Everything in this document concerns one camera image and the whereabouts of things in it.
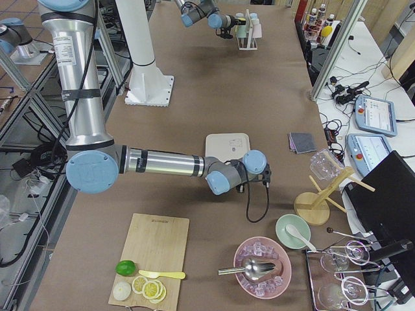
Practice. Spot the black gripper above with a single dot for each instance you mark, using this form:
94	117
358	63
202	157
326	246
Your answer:
233	21

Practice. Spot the cream rabbit tray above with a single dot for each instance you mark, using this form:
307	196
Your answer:
227	146

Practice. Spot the pink cup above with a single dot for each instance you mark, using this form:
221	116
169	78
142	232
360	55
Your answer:
257	31

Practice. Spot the wooden cup tree stand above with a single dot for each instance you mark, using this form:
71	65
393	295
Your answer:
314	208

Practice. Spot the wine glass rack tray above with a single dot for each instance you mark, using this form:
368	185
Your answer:
335	280

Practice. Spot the yellow lemon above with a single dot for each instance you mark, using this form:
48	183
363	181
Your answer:
326	31

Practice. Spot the grey folded cloth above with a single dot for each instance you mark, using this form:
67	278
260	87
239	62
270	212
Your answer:
301	142

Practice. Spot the far teach pendant tablet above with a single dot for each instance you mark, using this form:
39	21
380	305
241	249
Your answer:
375	115

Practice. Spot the teach pendant tablet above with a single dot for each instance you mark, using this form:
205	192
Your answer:
375	115
367	151

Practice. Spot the near teach pendant tablet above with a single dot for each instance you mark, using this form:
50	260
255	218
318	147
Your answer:
367	151

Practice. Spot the white ceramic spoon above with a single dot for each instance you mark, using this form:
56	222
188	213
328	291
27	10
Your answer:
292	230

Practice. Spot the pink bowl with ice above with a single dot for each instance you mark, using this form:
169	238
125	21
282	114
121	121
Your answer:
260	246

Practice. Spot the wooden cutting board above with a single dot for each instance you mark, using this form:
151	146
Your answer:
156	243

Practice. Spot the metal ice scoop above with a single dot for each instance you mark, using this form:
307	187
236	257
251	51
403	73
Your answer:
255	269

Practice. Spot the yellow plastic knife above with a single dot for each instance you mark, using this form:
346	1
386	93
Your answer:
167	274

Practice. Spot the green lime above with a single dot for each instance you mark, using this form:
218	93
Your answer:
125	268

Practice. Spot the lemon slices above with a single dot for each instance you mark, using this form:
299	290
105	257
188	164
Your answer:
152	290

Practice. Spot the half peeled lemon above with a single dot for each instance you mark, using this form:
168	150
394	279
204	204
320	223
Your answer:
121	291

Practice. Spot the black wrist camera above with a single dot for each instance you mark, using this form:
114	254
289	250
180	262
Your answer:
266	176
224	33

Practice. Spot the white wire cup rack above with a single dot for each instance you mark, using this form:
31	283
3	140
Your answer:
249	43

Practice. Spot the copper wire bottle rack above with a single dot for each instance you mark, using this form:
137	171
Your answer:
316	19

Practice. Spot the aluminium frame post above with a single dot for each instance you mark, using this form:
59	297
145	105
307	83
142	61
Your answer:
338	45

